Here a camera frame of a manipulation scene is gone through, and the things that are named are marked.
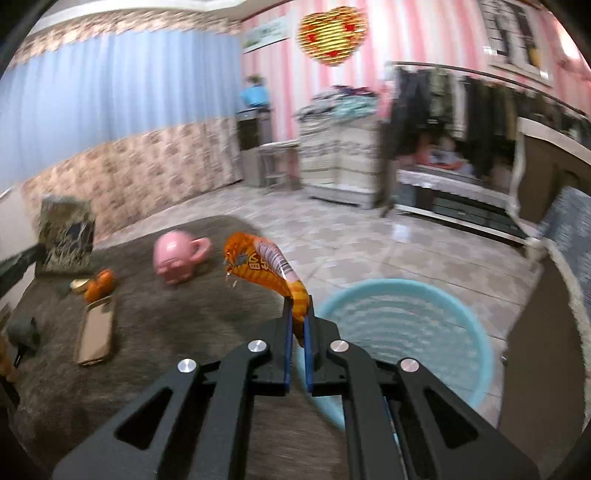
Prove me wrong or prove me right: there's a cabinet with patterned cloth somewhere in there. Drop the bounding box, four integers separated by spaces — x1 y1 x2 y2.
298 113 384 208

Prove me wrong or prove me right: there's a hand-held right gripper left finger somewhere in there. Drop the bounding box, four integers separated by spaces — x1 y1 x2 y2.
52 299 296 480

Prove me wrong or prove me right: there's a small round table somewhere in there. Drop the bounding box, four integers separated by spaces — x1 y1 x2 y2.
256 141 301 192

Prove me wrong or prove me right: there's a blue cloth cover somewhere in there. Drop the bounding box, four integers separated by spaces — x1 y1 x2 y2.
240 76 271 109

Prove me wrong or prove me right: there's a blue floral curtain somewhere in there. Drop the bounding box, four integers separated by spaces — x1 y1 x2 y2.
0 9 245 241

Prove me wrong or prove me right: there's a printed tissue bag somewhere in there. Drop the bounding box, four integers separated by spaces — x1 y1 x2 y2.
36 195 96 278

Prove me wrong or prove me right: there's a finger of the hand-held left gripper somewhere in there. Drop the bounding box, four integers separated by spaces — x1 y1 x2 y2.
0 244 40 298

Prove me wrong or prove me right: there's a blue patterned fringed cloth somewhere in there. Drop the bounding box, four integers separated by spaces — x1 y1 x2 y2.
538 185 591 324

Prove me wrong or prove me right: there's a small wall picture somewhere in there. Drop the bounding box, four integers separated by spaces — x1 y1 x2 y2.
242 14 291 54

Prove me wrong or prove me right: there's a white cabinet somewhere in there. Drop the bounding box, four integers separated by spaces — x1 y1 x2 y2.
0 185 44 319

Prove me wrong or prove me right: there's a metal clothes rack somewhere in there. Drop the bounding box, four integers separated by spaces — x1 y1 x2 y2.
381 60 591 217

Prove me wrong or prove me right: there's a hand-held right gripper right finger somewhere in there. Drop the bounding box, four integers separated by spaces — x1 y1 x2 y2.
302 295 541 480

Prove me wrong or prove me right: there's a row of hanging clothes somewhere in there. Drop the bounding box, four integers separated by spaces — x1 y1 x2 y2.
388 67 591 181

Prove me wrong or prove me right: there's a brown phone case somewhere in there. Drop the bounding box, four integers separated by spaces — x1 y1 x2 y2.
75 294 117 367

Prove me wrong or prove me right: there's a light blue plastic basket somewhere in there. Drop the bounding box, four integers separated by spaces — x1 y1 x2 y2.
295 278 495 432

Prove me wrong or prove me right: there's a white lace cloth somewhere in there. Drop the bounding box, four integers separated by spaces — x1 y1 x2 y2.
397 168 513 204

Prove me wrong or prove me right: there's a brown shaggy rug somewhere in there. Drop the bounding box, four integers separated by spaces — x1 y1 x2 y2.
0 215 352 480

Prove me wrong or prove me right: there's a pink pig watering can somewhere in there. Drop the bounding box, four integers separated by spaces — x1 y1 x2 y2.
153 231 212 286

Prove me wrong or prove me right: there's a wall poster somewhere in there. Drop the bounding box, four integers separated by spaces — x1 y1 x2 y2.
480 0 557 86

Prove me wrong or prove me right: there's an orange plastic toy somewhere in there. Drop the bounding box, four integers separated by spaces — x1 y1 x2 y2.
84 269 115 303

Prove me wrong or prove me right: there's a beige cloth covered furniture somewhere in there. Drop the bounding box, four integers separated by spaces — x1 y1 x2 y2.
510 116 591 222

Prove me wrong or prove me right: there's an orange striped snack wrapper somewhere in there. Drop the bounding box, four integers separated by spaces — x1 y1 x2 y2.
223 232 309 349

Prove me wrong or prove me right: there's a red heart wall decoration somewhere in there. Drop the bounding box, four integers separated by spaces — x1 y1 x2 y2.
297 6 369 66

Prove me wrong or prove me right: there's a low glass cabinet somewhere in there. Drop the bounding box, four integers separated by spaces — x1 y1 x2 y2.
392 168 532 245

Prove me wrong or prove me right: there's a brown wooden cabinet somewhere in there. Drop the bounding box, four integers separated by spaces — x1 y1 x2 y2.
499 254 591 444

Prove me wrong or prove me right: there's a pink hanging bag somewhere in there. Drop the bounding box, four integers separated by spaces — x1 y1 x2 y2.
376 78 393 121

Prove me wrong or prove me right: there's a grey water dispenser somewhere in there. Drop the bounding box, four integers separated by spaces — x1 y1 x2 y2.
236 107 273 188

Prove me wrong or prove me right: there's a pile of folded clothes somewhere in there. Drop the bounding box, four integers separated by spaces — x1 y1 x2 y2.
310 85 382 121

